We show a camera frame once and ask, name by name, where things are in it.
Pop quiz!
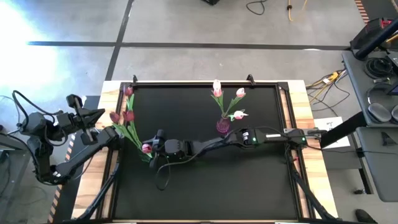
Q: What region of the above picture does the green glass vase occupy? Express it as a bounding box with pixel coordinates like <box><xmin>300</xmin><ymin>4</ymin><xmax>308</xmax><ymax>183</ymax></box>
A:
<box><xmin>139</xmin><ymin>152</ymin><xmax>154</xmax><ymax>164</ymax></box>

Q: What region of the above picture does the dark red artificial tulip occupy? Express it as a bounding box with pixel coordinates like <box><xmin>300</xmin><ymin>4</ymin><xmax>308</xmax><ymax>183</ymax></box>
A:
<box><xmin>123</xmin><ymin>110</ymin><xmax>147</xmax><ymax>153</ymax></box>
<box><xmin>109</xmin><ymin>111</ymin><xmax>147</xmax><ymax>152</ymax></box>
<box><xmin>141</xmin><ymin>142</ymin><xmax>154</xmax><ymax>161</ymax></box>
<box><xmin>123</xmin><ymin>85</ymin><xmax>144</xmax><ymax>150</ymax></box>

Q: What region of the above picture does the coiled black cable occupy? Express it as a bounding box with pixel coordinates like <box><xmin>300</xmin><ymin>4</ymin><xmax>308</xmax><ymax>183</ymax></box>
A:
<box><xmin>363</xmin><ymin>56</ymin><xmax>393</xmax><ymax>79</ymax></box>

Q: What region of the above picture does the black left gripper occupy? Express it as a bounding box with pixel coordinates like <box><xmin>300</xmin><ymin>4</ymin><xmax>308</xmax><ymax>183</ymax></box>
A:
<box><xmin>55</xmin><ymin>93</ymin><xmax>106</xmax><ymax>146</ymax></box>

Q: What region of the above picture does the black table mat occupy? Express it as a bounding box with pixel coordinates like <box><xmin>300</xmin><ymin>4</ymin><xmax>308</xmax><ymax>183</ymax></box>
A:
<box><xmin>112</xmin><ymin>84</ymin><xmax>300</xmax><ymax>220</ymax></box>

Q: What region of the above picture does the black metal table frame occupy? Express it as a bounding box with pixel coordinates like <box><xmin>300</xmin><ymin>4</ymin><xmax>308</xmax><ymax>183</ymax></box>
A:
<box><xmin>99</xmin><ymin>80</ymin><xmax>312</xmax><ymax>222</ymax></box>

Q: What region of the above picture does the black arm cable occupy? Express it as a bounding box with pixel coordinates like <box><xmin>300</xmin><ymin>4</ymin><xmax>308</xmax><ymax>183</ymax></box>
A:
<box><xmin>154</xmin><ymin>146</ymin><xmax>224</xmax><ymax>191</ymax></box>
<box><xmin>11</xmin><ymin>89</ymin><xmax>65</xmax><ymax>116</ymax></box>

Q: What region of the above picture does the grey metal table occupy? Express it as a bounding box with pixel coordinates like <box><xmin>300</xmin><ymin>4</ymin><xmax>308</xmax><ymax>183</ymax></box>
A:
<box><xmin>0</xmin><ymin>134</ymin><xmax>29</xmax><ymax>159</ymax></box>

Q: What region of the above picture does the yellow floor cable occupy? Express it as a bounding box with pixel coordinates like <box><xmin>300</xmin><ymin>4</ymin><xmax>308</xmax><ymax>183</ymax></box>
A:
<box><xmin>285</xmin><ymin>0</ymin><xmax>308</xmax><ymax>22</ymax></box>

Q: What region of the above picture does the grey side table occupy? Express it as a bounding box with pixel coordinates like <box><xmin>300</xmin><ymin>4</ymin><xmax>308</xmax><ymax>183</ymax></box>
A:
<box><xmin>354</xmin><ymin>126</ymin><xmax>398</xmax><ymax>203</ymax></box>

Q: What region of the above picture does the black box red label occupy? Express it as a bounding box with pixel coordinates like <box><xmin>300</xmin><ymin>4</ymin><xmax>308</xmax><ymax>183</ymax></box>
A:
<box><xmin>348</xmin><ymin>17</ymin><xmax>392</xmax><ymax>50</ymax></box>

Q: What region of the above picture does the tangled floor cable bundle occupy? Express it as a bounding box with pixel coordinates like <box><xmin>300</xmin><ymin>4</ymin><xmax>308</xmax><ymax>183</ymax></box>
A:
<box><xmin>306</xmin><ymin>68</ymin><xmax>351</xmax><ymax>113</ymax></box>

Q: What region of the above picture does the pink ribbed glass vase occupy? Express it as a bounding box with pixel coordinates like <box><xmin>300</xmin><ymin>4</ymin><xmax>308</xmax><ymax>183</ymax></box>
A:
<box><xmin>216</xmin><ymin>116</ymin><xmax>231</xmax><ymax>135</ymax></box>

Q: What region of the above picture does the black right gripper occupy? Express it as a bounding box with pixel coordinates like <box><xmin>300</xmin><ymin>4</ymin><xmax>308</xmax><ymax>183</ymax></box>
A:
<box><xmin>145</xmin><ymin>128</ymin><xmax>169</xmax><ymax>170</ymax></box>

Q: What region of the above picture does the black looped floor cable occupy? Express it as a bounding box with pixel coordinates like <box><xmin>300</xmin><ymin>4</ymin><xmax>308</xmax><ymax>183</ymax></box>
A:
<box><xmin>244</xmin><ymin>0</ymin><xmax>268</xmax><ymax>16</ymax></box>

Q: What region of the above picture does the black diagonal frame strut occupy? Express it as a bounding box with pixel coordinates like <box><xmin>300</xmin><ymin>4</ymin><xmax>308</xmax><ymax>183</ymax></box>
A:
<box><xmin>76</xmin><ymin>155</ymin><xmax>122</xmax><ymax>223</ymax></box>
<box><xmin>289</xmin><ymin>164</ymin><xmax>338</xmax><ymax>221</ymax></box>

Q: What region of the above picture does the black striped-edge floor mat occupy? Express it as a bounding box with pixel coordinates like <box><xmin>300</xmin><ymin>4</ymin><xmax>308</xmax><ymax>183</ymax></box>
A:
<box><xmin>46</xmin><ymin>95</ymin><xmax>103</xmax><ymax>224</ymax></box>

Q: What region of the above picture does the person's shoe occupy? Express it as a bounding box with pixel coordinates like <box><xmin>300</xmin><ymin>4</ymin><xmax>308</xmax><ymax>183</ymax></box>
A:
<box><xmin>354</xmin><ymin>208</ymin><xmax>379</xmax><ymax>224</ymax></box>

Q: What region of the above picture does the black desk leg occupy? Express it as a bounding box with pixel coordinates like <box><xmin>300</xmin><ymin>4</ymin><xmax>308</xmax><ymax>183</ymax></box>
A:
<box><xmin>320</xmin><ymin>111</ymin><xmax>368</xmax><ymax>149</ymax></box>

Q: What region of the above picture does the grey desk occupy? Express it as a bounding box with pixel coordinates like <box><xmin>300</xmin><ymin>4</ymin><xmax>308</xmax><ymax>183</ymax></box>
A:
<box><xmin>341</xmin><ymin>46</ymin><xmax>398</xmax><ymax>128</ymax></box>

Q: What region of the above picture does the white paper sheet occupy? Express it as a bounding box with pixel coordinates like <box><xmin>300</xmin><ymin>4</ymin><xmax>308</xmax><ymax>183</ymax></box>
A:
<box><xmin>313</xmin><ymin>116</ymin><xmax>351</xmax><ymax>149</ymax></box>

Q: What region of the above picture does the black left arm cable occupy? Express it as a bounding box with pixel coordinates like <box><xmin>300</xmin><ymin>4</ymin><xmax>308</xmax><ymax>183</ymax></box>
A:
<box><xmin>11</xmin><ymin>89</ymin><xmax>65</xmax><ymax>116</ymax></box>

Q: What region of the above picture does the black slanted pole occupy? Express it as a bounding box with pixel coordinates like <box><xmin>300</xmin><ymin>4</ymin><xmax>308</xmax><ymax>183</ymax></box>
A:
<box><xmin>354</xmin><ymin>19</ymin><xmax>398</xmax><ymax>62</ymax></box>

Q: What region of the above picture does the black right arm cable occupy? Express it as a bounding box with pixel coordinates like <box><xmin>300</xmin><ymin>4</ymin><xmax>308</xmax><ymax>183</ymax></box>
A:
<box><xmin>154</xmin><ymin>146</ymin><xmax>224</xmax><ymax>191</ymax></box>

